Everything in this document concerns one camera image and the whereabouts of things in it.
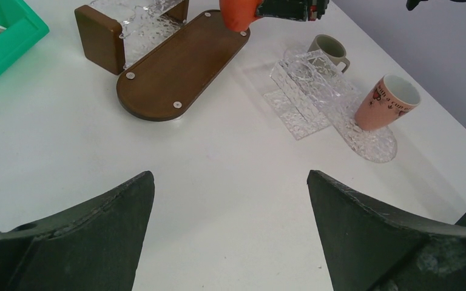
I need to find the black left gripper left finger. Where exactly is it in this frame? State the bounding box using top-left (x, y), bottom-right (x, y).
top-left (0, 171), bottom-right (155, 290)

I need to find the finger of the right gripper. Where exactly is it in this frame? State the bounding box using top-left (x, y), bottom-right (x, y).
top-left (255, 0), bottom-right (329, 21)

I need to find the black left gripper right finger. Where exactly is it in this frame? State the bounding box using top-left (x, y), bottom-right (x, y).
top-left (307, 170), bottom-right (466, 290)

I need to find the grey cup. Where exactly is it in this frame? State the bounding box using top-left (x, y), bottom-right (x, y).
top-left (308, 34), bottom-right (350, 73)

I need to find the pink printed white mug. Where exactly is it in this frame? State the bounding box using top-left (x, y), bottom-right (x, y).
top-left (354, 74), bottom-right (421, 131)

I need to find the clear acrylic organizer rack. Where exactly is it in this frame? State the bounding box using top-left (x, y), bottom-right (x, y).
top-left (74, 1), bottom-right (189, 75)

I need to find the brown ceramic cup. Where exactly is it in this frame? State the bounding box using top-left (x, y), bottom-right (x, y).
top-left (219, 0), bottom-right (262, 32)

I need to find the brown oval wooden tray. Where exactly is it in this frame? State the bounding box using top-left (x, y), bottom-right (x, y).
top-left (116, 10), bottom-right (251, 122)

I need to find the green toothbrush bin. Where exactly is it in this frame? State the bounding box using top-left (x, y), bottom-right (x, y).
top-left (0, 0), bottom-right (49, 75)

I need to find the clear rectangular acrylic plate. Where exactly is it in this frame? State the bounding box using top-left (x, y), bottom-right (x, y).
top-left (263, 63), bottom-right (330, 140)

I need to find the clear oval acrylic plate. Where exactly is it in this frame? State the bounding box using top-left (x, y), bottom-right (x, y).
top-left (276, 48), bottom-right (397, 163)

